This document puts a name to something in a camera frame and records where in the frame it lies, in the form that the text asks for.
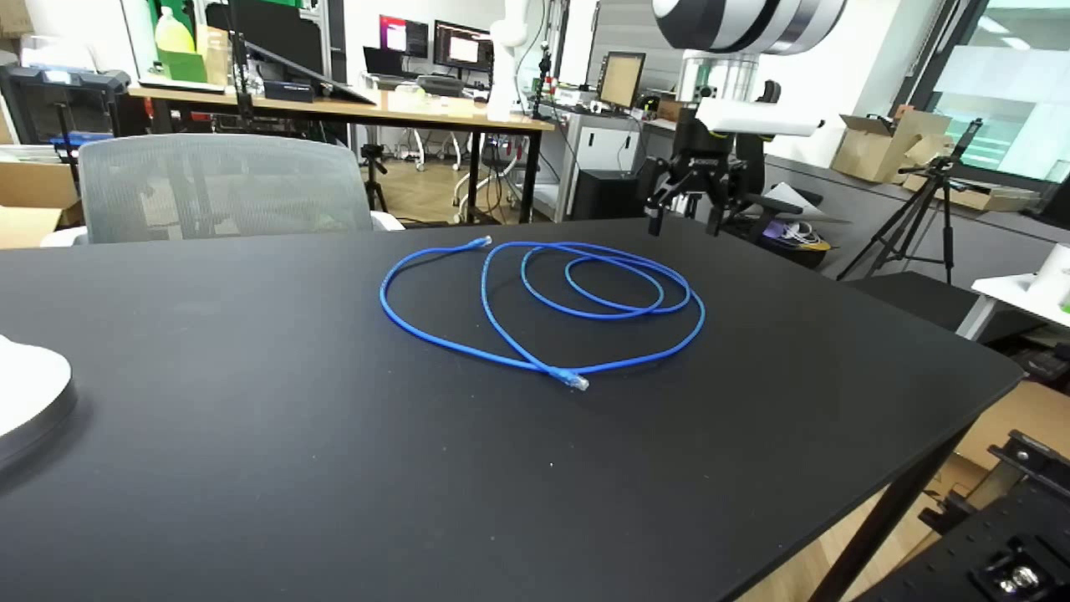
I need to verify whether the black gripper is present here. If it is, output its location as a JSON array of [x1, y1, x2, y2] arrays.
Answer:
[[643, 133, 753, 241]]

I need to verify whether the blue ethernet cable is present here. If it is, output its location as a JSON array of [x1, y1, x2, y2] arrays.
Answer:
[[375, 235, 711, 395]]

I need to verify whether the white metal cabinet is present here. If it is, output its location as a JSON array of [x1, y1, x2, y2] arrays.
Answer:
[[553, 104, 649, 221]]

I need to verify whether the black box with colourful print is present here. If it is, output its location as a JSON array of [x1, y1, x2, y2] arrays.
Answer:
[[755, 212, 833, 270]]

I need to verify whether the large open cardboard box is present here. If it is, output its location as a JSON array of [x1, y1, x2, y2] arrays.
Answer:
[[828, 108, 957, 186]]

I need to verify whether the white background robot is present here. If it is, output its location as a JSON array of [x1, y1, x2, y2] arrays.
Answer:
[[488, 0, 539, 120]]

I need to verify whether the large black tripod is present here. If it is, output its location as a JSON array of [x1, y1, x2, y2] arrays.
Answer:
[[833, 113, 989, 288]]

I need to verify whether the low flat cardboard box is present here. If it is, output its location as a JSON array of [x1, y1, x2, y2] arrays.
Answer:
[[897, 171, 996, 212]]

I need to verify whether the monitor with white window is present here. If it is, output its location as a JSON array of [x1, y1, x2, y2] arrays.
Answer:
[[433, 15, 496, 75]]

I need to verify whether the small black tripod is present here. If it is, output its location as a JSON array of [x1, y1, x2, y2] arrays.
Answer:
[[359, 141, 396, 212]]

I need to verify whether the monitor with pink screen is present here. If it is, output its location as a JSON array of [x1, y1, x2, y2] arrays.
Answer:
[[375, 8, 433, 61]]

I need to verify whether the white side table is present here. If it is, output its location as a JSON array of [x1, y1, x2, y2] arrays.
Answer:
[[954, 245, 1070, 345]]

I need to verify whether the black table leg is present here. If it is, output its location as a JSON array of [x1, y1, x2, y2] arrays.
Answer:
[[806, 444, 963, 602]]

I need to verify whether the long wooden desk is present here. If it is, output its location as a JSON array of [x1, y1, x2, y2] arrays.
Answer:
[[128, 81, 560, 227]]

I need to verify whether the black boom stand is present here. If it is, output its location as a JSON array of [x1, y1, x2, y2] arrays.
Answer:
[[203, 0, 371, 104]]

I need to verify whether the grey mesh office chair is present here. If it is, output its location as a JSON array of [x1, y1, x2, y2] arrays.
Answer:
[[75, 130, 407, 246]]

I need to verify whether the black equipment case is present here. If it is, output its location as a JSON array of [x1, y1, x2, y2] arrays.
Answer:
[[0, 63, 134, 146]]

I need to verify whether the brown cardboard box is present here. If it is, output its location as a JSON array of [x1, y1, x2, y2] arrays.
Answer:
[[0, 160, 83, 251]]

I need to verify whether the white plate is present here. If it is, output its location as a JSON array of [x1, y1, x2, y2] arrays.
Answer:
[[0, 331, 82, 470]]

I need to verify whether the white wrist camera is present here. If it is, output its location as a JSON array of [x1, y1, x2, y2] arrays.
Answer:
[[694, 98, 826, 141]]

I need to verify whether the wooden picture frame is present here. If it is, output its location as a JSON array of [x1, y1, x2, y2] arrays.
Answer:
[[597, 50, 649, 109]]

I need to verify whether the black metal equipment frame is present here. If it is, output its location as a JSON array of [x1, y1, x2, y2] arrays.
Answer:
[[857, 428, 1070, 602]]

